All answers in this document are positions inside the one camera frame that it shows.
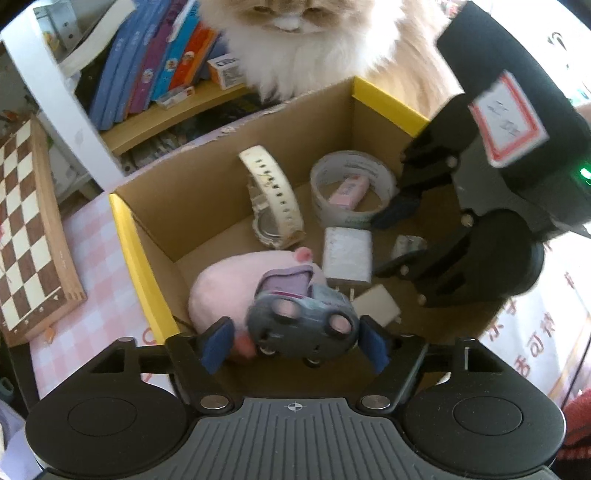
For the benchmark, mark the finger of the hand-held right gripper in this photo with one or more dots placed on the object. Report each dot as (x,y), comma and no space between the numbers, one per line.
(443,272)
(429,157)

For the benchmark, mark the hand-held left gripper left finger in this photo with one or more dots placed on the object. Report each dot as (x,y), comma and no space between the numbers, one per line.
(217,344)

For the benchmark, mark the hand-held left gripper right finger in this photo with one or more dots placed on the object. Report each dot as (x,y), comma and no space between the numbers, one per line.
(375,344)

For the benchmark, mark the small white charger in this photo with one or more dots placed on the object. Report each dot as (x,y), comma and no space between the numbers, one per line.
(378,305)

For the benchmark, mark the small silver item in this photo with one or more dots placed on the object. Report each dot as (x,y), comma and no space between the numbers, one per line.
(406,244)

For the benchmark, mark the pink plush toy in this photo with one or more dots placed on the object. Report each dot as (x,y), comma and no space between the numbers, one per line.
(221,286)

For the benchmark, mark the grey toy car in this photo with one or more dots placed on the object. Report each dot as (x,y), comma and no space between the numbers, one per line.
(300,323)

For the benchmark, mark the pink eraser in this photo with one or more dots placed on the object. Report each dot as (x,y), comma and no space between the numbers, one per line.
(349,190)

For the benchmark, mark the white tape roll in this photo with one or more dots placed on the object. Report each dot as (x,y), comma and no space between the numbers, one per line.
(323,203)

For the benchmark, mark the yellow cardboard box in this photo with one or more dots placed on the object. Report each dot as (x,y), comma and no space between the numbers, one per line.
(198,212)

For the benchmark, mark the white wrist watch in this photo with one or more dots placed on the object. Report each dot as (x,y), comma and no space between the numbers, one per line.
(277,194)

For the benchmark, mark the fluffy orange and white cat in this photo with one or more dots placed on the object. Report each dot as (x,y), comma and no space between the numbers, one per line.
(300,50)

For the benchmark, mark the red cloth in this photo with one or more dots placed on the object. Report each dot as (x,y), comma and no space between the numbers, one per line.
(578,429)

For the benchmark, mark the small white carton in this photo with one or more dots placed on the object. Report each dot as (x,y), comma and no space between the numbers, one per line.
(226,70)

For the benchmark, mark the wooden chessboard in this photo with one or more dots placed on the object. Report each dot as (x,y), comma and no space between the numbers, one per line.
(32,221)

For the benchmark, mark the lilac garment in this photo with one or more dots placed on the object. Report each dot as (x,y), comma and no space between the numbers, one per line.
(14,450)

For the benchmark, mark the small flat carton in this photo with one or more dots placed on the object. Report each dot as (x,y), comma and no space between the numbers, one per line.
(174,97)

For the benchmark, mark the row of blue books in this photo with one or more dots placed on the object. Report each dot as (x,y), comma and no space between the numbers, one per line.
(138,64)

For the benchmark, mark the white bookshelf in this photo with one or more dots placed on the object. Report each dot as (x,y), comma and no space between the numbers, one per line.
(51,101)

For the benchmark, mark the thick white book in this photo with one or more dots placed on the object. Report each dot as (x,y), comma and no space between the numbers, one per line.
(92,32)

